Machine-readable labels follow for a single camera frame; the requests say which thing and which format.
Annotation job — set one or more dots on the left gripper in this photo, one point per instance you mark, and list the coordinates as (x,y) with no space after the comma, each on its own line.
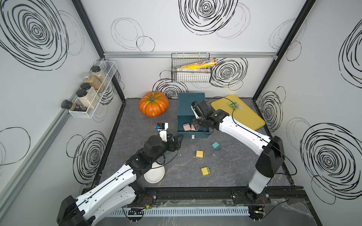
(176,145)

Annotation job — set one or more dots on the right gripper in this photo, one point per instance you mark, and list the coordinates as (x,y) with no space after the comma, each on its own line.
(194,121)

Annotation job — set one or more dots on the teal drawer cabinet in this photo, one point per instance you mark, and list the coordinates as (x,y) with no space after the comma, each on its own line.
(186,115)

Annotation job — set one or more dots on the teal plug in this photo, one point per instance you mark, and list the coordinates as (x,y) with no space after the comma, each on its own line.
(216,146)

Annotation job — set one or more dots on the yellow plug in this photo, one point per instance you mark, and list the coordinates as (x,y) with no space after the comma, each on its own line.
(199,154)
(205,171)

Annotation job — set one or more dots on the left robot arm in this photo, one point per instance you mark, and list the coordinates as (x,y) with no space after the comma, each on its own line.
(118,190)

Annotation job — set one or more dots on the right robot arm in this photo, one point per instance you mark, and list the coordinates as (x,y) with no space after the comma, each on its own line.
(269,149)

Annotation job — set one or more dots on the yellow cutting board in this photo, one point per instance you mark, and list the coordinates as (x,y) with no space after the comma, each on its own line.
(241,112)

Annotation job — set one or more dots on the white bowl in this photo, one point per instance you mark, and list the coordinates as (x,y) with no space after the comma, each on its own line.
(155,174)

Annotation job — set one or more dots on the orange pumpkin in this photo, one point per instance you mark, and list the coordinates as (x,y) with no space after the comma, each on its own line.
(154,104)

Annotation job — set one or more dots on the yellow tube package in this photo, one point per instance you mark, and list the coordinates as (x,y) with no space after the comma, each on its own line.
(199,65)

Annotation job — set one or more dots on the clear acrylic spice shelf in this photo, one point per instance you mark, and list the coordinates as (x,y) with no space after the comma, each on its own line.
(106,97)

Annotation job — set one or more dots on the brown spice jar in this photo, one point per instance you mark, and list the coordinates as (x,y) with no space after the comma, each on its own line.
(94,82)

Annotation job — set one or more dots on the white spice jar near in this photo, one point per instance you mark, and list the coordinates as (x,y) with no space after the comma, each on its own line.
(87,99)

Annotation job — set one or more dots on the white spice jar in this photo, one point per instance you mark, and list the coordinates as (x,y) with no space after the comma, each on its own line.
(87,99)
(86,86)

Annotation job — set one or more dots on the white spice jar middle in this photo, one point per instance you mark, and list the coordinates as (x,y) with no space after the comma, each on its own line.
(86,86)

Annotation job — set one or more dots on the spice jar far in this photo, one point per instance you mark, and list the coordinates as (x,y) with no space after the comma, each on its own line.
(98,73)

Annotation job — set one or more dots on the dark spice jar lying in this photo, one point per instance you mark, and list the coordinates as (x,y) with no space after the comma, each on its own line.
(71,106)

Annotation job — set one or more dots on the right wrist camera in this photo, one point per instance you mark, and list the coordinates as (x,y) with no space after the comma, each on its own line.
(194,109)

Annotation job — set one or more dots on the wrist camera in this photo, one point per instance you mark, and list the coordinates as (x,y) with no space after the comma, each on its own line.
(194,109)
(162,130)

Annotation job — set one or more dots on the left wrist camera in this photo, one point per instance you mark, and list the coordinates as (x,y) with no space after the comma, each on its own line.
(162,130)

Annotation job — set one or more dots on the black wire basket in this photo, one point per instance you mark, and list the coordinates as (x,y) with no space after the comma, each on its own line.
(184,69)

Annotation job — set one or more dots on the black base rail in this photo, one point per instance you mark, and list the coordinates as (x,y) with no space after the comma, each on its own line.
(236,194)

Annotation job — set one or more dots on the grey slotted cable duct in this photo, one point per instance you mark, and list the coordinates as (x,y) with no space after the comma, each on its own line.
(183,212)

